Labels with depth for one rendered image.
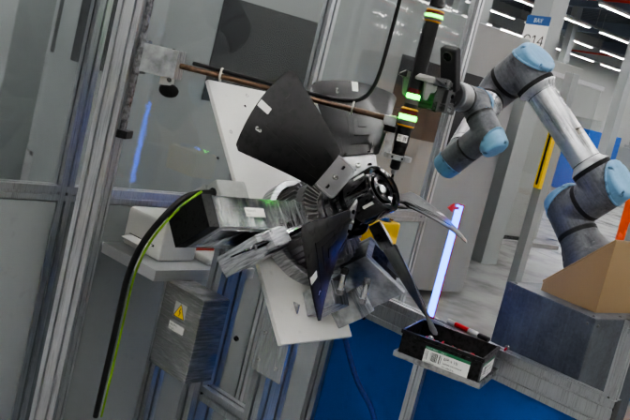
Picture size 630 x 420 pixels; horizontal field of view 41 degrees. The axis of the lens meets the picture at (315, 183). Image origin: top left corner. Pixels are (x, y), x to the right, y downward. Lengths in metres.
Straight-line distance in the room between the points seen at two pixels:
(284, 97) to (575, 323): 1.02
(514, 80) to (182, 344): 1.20
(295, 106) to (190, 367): 0.71
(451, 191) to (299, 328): 4.56
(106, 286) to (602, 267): 1.38
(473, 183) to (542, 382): 4.46
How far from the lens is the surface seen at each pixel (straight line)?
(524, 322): 2.47
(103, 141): 2.16
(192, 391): 2.29
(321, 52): 2.82
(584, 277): 2.45
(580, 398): 2.23
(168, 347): 2.22
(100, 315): 2.52
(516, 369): 2.29
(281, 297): 1.99
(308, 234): 1.69
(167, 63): 2.11
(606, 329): 2.41
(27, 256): 2.32
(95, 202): 2.18
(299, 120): 1.89
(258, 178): 2.10
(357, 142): 2.07
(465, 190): 6.58
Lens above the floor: 1.44
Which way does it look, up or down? 7 degrees down
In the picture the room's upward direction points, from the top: 14 degrees clockwise
